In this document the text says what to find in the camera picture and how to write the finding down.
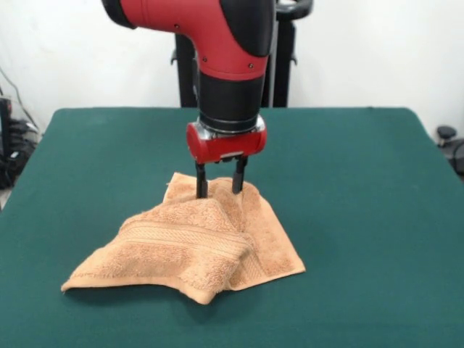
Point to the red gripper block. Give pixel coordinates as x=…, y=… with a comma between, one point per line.
x=228, y=146

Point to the tan terry towel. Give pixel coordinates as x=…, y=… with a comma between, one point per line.
x=181, y=250

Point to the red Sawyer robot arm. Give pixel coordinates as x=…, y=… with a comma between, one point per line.
x=224, y=43

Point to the dark green table cloth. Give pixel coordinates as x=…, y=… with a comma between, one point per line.
x=362, y=217

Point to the dark grey chair base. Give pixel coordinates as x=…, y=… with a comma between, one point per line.
x=447, y=133

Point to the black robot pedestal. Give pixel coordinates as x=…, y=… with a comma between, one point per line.
x=282, y=72

